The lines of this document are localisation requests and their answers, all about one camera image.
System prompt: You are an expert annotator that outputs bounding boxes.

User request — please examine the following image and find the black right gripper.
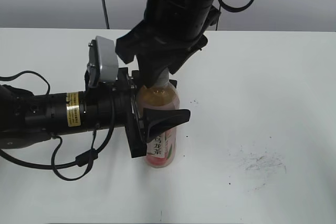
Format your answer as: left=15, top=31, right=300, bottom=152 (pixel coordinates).
left=115, top=21, right=208, bottom=86

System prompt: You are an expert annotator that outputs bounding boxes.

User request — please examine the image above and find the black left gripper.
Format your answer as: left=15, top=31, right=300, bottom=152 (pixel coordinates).
left=83, top=68, right=191, bottom=158

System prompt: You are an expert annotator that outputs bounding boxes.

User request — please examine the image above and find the oolong tea bottle pink label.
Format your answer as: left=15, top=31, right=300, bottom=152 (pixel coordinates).
left=136, top=68, right=181, bottom=169

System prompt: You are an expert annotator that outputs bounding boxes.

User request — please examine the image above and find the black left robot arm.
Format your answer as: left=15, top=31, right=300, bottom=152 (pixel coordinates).
left=1, top=68, right=191, bottom=158

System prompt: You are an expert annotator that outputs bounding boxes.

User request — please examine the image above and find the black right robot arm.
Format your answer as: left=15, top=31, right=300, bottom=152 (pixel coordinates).
left=116, top=0, right=220, bottom=88

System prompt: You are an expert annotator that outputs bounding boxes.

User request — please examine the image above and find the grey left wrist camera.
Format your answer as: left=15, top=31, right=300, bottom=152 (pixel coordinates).
left=87, top=36, right=119, bottom=88

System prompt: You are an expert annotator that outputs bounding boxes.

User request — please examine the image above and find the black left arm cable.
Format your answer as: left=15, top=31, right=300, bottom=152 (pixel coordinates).
left=0, top=70, right=116, bottom=182

